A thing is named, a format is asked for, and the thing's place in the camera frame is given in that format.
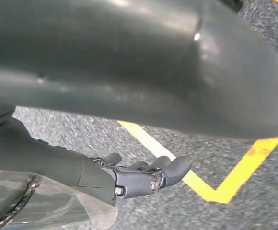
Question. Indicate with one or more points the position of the clear plastic wrist guard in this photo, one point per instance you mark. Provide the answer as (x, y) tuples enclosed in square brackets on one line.
[(93, 212)]

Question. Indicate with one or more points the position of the yellow floor tape box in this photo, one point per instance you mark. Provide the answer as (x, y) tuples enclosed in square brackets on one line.
[(225, 190)]

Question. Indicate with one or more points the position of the dark grey robot body shell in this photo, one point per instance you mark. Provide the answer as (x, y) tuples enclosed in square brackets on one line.
[(129, 63)]

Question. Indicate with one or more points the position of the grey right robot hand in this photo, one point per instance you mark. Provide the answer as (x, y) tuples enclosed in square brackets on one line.
[(57, 165)]

